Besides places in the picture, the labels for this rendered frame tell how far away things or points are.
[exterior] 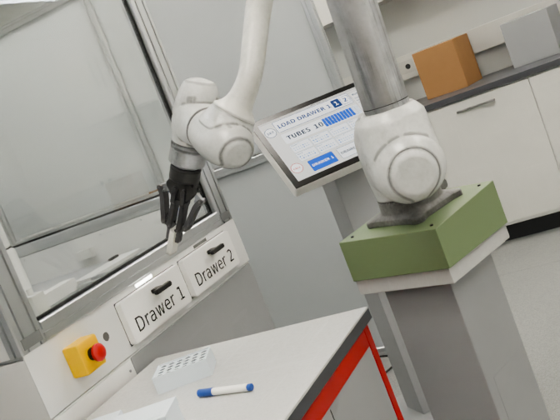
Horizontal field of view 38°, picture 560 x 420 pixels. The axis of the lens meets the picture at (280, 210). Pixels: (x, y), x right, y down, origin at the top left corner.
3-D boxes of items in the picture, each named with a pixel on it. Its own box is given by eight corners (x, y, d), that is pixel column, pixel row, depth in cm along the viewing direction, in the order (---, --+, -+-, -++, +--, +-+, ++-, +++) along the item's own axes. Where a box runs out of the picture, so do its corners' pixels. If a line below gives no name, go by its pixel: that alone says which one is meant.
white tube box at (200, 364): (216, 361, 178) (210, 346, 178) (212, 374, 170) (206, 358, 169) (164, 381, 179) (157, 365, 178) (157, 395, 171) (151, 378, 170)
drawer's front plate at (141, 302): (192, 300, 222) (177, 263, 221) (137, 344, 196) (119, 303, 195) (187, 302, 223) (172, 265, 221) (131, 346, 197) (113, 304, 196)
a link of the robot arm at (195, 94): (161, 133, 194) (182, 153, 183) (171, 70, 188) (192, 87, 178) (202, 135, 199) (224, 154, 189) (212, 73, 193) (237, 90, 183)
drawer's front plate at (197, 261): (240, 262, 250) (227, 229, 249) (197, 297, 224) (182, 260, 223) (235, 263, 251) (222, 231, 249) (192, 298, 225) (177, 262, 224)
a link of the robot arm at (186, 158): (183, 133, 198) (179, 156, 200) (163, 140, 190) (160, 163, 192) (216, 144, 195) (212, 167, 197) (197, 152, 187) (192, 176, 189)
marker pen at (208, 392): (256, 388, 151) (252, 381, 151) (251, 392, 150) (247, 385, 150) (202, 394, 160) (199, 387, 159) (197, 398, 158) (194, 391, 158)
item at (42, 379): (249, 259, 259) (232, 217, 257) (51, 419, 169) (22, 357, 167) (35, 322, 301) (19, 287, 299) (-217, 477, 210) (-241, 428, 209)
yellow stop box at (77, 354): (109, 361, 181) (97, 332, 180) (91, 375, 175) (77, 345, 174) (92, 365, 184) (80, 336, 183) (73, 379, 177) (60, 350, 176)
